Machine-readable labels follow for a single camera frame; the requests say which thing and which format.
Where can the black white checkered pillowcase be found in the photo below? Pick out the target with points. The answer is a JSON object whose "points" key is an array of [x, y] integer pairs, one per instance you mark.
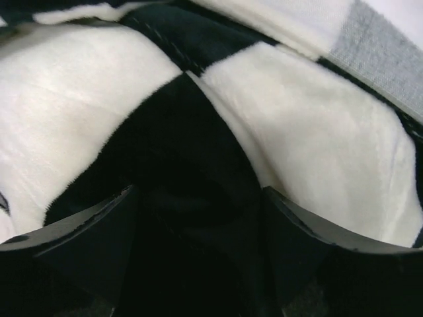
{"points": [[199, 113]]}

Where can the white pillow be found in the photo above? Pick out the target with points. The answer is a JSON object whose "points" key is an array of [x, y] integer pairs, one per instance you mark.
{"points": [[322, 17]]}

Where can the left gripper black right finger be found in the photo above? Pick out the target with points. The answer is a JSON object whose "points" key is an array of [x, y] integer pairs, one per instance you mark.
{"points": [[359, 276]]}

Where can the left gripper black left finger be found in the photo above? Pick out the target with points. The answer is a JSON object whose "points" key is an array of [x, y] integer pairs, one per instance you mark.
{"points": [[85, 254]]}

